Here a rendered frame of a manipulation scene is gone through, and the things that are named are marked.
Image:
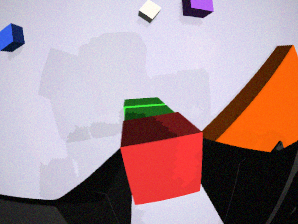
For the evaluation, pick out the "blue block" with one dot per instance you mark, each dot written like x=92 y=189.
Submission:
x=11 y=37

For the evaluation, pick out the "purple cube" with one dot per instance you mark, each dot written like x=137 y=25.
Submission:
x=198 y=8

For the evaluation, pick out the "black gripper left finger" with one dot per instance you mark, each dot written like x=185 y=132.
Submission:
x=104 y=198

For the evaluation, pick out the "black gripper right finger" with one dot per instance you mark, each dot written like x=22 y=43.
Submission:
x=244 y=185

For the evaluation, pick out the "green block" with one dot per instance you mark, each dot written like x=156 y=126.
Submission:
x=137 y=103
x=138 y=113

